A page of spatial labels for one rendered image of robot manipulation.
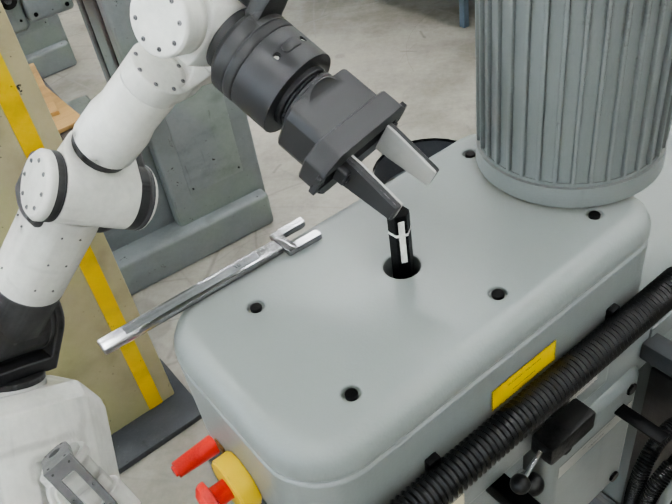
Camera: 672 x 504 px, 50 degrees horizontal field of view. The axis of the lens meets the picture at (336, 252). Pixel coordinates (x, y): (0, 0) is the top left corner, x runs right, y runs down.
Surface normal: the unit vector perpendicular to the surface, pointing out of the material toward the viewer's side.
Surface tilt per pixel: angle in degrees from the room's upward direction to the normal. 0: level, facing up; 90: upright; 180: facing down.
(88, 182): 65
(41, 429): 58
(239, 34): 43
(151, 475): 0
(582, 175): 90
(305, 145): 90
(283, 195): 0
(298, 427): 0
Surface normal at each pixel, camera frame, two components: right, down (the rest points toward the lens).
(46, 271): 0.44, 0.73
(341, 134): 0.28, -0.49
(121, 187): 0.70, -0.07
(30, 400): 0.33, -0.78
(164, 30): -0.47, 0.36
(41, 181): -0.71, -0.06
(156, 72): 0.63, -0.49
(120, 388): 0.62, 0.44
